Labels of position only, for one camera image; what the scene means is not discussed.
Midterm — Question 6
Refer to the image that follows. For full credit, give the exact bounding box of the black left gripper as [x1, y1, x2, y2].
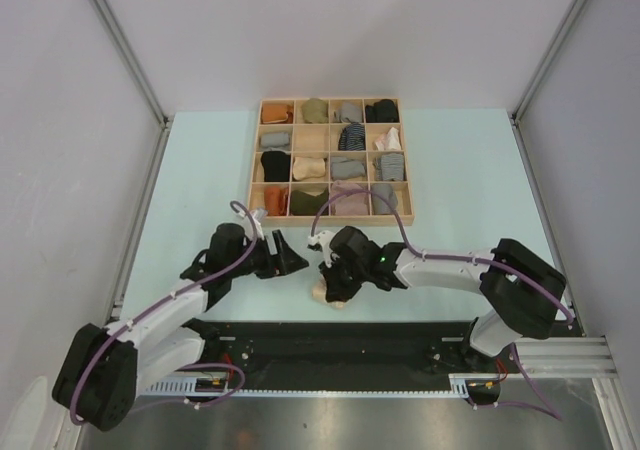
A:
[227, 230, 308, 279]

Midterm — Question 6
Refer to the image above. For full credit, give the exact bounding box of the peach underwear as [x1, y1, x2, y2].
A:
[292, 156, 326, 181]
[311, 279, 346, 310]

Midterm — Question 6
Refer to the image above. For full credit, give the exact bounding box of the orange and cream underwear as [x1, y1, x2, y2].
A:
[263, 185, 289, 217]

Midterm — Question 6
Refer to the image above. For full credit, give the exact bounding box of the black garment pile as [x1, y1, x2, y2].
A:
[260, 150, 291, 183]

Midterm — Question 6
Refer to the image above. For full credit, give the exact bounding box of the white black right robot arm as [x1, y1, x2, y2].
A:
[308, 226, 573, 371]

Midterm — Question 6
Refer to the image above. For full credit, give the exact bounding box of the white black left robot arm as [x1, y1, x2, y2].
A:
[52, 223, 309, 431]

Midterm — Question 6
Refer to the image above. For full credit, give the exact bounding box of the dark green rolled underwear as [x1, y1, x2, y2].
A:
[289, 188, 329, 216]

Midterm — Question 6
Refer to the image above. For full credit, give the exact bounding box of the grey rolled underwear bottom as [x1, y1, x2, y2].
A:
[370, 182, 398, 215]

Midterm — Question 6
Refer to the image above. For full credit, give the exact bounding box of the peach rolled underwear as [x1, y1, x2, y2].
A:
[292, 156, 326, 181]

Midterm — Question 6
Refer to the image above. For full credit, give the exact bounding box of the grey rolled underwear middle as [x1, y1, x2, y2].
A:
[330, 157, 366, 180]

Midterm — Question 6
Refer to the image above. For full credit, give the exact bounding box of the grey rolled underwear left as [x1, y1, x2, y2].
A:
[259, 132, 291, 151]

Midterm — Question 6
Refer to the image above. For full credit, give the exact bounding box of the grey striped rolled underwear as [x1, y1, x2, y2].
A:
[373, 153, 405, 181]

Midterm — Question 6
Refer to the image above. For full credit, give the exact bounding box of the navy striped rolled underwear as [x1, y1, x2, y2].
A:
[338, 123, 366, 151]

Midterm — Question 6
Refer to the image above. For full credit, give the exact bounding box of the pink white rolled underwear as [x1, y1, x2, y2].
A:
[374, 127, 402, 151]

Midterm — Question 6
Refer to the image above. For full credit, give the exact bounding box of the orange rolled underwear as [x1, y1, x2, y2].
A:
[261, 103, 294, 125]

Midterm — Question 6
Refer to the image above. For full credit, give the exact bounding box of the olive rolled underwear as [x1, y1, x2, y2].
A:
[301, 98, 329, 124]

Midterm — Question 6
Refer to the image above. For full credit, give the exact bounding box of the grey rolled underwear top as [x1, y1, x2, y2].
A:
[334, 101, 363, 123]

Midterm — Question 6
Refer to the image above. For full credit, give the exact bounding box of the black rolled underwear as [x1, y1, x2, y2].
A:
[365, 99, 400, 123]

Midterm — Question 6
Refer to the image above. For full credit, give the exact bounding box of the wooden grid organizer tray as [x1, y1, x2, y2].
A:
[248, 97, 415, 227]

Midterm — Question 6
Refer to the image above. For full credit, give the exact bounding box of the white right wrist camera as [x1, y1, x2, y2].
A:
[307, 230, 337, 268]

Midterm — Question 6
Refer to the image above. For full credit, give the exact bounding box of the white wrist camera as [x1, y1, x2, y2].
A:
[240, 207, 268, 239]
[307, 230, 337, 268]

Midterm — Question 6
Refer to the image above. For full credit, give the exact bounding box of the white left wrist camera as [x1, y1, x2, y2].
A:
[240, 207, 268, 239]

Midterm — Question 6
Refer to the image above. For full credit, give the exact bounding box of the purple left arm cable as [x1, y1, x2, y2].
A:
[68, 199, 266, 427]

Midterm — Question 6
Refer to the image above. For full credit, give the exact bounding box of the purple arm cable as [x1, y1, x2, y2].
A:
[309, 189, 575, 421]
[68, 199, 266, 427]

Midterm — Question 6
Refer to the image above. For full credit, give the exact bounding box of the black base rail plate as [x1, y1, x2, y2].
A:
[184, 319, 516, 383]

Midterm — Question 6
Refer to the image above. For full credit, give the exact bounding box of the white slotted cable duct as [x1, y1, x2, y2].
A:
[141, 371, 499, 400]

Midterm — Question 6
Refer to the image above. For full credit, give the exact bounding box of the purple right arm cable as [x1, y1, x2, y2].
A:
[309, 189, 575, 421]

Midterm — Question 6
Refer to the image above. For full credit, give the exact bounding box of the aluminium frame profile front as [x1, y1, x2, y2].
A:
[69, 333, 621, 380]

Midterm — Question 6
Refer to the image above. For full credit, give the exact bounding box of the aluminium corner post left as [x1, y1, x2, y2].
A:
[88, 0, 169, 129]

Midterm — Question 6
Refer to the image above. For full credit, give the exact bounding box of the aluminium corner post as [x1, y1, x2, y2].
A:
[88, 0, 169, 129]
[509, 0, 606, 127]

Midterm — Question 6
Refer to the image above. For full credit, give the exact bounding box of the aluminium corner post right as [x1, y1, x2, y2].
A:
[509, 0, 606, 127]

